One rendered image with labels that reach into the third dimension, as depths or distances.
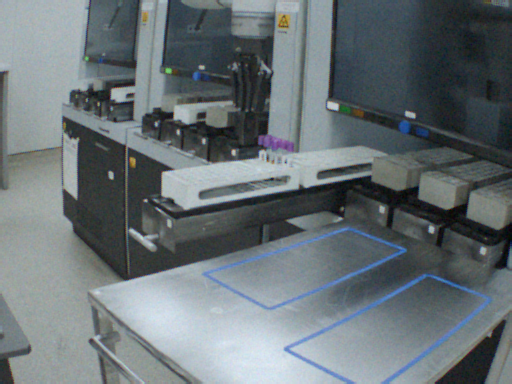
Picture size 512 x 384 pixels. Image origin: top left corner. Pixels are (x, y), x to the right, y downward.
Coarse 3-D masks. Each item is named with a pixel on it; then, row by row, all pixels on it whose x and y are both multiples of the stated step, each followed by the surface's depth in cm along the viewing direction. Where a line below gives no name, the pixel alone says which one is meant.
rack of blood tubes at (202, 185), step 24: (192, 168) 128; (216, 168) 129; (240, 168) 131; (264, 168) 132; (288, 168) 133; (168, 192) 122; (192, 192) 118; (216, 192) 132; (240, 192) 133; (264, 192) 130
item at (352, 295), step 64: (256, 256) 98; (320, 256) 99; (384, 256) 100; (448, 256) 100; (128, 320) 73; (192, 320) 76; (256, 320) 77; (320, 320) 78; (384, 320) 78; (448, 320) 77
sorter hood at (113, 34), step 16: (96, 0) 262; (112, 0) 247; (128, 0) 234; (96, 16) 263; (112, 16) 248; (128, 16) 234; (96, 32) 264; (112, 32) 249; (128, 32) 235; (96, 48) 265; (112, 48) 250; (128, 48) 237; (112, 64) 248; (128, 64) 235
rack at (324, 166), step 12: (300, 156) 144; (312, 156) 145; (324, 156) 146; (336, 156) 147; (348, 156) 149; (360, 156) 149; (372, 156) 150; (300, 168) 138; (312, 168) 137; (324, 168) 139; (336, 168) 156; (348, 168) 152; (360, 168) 153; (300, 180) 138; (312, 180) 138; (324, 180) 140; (336, 180) 143
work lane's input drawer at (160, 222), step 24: (288, 192) 133; (312, 192) 138; (336, 192) 141; (144, 216) 125; (168, 216) 117; (192, 216) 118; (216, 216) 121; (240, 216) 125; (264, 216) 129; (288, 216) 134; (144, 240) 118; (168, 240) 118
